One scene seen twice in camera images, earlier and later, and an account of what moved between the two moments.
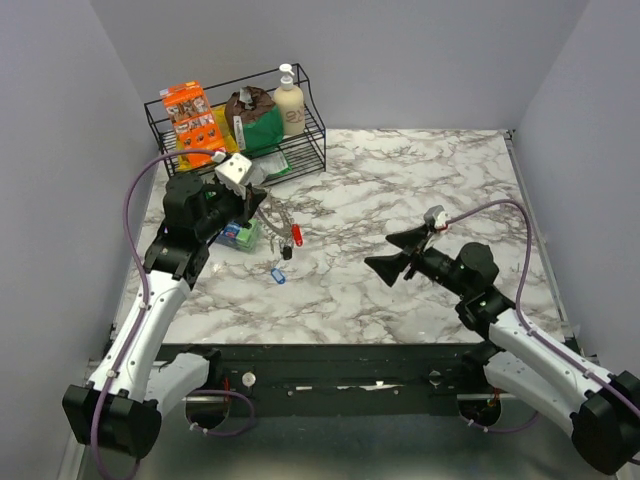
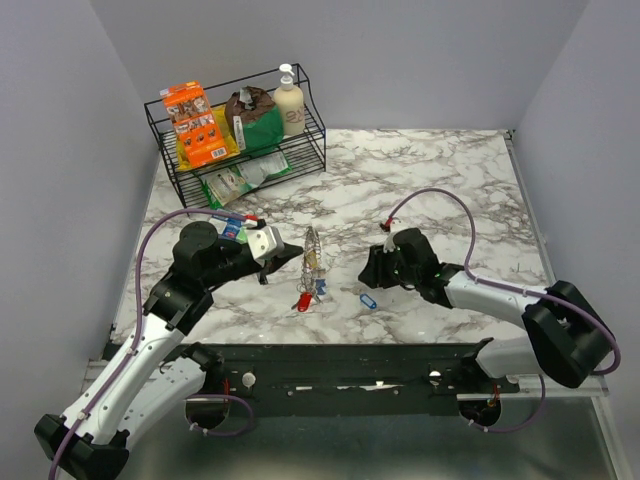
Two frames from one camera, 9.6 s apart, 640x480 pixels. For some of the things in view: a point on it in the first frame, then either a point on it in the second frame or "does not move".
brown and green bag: [255, 120] does not move
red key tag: [297, 234] -> [304, 301]
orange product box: [193, 120] does not move
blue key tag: [278, 275] -> [368, 301]
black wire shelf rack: [267, 119] does not move
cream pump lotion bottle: [291, 103] does not move
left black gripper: [248, 206] -> [273, 264]
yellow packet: [227, 135] does not move
